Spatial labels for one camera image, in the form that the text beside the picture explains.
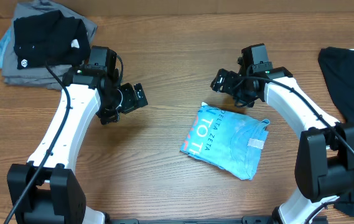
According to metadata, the grey folded garment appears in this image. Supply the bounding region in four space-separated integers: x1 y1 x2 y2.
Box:
1 0 98 90

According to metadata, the light blue folded garment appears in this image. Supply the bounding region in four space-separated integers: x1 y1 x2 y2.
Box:
0 28 11 69

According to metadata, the light blue t-shirt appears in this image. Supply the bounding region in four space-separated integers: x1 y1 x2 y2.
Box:
180 102 271 180

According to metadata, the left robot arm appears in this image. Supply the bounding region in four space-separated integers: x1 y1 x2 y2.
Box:
5 46 148 224

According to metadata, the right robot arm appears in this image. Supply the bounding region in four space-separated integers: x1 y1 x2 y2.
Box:
210 44 354 224

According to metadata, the black folded shirt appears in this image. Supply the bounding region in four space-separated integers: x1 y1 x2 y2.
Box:
14 10 91 70

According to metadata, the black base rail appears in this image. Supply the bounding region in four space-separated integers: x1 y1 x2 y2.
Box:
105 215 329 224

